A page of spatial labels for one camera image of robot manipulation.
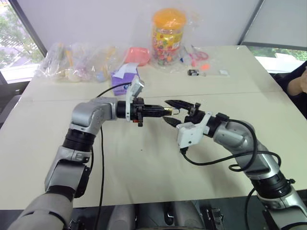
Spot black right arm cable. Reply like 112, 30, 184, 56
179, 119, 282, 176

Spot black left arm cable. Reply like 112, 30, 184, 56
92, 82, 132, 230

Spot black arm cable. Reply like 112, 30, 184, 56
92, 82, 132, 230
179, 119, 282, 176

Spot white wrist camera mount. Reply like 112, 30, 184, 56
176, 111, 213, 149
125, 76, 146, 124

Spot purple tissue pack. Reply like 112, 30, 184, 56
110, 63, 140, 97

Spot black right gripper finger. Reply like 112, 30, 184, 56
162, 116, 186, 129
165, 99, 193, 113

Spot black metal bracket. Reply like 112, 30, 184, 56
205, 207, 224, 229

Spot clear plastic bag around jar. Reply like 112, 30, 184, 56
148, 6, 210, 73

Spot grey window frame post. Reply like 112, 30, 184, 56
236, 0, 266, 46

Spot coral pink plastic bowl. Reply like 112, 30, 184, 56
125, 46, 151, 68

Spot black chair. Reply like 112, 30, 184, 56
0, 80, 23, 130

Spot pink-handled scissors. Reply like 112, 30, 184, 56
189, 49, 210, 61

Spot orange-lidded clear candy jar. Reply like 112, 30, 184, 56
151, 8, 187, 67

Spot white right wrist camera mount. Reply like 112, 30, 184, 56
176, 111, 213, 149

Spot clear plastic bag of toys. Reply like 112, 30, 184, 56
39, 42, 121, 83

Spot dark window frame post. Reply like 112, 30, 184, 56
8, 0, 48, 57

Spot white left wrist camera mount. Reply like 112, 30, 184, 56
125, 76, 146, 124

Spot person's black garment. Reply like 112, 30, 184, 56
272, 60, 307, 97

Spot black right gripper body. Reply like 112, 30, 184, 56
184, 102, 205, 126

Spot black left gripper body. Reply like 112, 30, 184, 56
131, 97, 146, 128

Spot grey rounded robot body shell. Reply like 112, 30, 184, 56
172, 200, 202, 230
112, 203, 136, 230

